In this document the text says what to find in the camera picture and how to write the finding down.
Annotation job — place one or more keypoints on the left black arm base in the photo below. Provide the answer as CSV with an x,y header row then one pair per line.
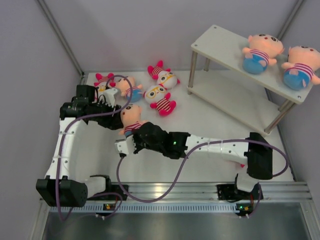
x,y
114,188

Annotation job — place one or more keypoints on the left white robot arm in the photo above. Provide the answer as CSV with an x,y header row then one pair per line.
x,y
71,131

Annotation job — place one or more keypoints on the white doll back centre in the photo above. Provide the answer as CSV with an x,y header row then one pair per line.
x,y
163,76

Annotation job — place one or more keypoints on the orange doll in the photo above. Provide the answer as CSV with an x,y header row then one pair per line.
x,y
131,119
300,67

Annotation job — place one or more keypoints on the white two-tier shelf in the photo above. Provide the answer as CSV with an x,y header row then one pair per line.
x,y
249,78

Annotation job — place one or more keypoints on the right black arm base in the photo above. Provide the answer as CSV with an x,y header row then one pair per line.
x,y
230,193

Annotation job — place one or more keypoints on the white doll glasses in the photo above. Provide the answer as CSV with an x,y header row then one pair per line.
x,y
159,99

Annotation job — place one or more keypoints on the white slotted cable duct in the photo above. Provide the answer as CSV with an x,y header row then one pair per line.
x,y
168,208

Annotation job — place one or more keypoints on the white doll back left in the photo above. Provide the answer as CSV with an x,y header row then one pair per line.
x,y
104,82

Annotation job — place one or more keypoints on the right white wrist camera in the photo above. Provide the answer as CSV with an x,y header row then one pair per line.
x,y
126,146

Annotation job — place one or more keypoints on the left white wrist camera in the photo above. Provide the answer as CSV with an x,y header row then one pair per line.
x,y
110,96

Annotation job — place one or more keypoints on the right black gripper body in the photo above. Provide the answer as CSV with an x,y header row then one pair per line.
x,y
140,143

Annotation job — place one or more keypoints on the orange doll table back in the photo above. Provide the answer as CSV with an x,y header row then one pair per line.
x,y
129,89

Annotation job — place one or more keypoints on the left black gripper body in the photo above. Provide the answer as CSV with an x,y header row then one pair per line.
x,y
107,121

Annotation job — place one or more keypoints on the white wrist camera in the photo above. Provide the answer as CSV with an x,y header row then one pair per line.
x,y
110,96
126,146

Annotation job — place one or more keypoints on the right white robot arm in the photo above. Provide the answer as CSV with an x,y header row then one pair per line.
x,y
254,153

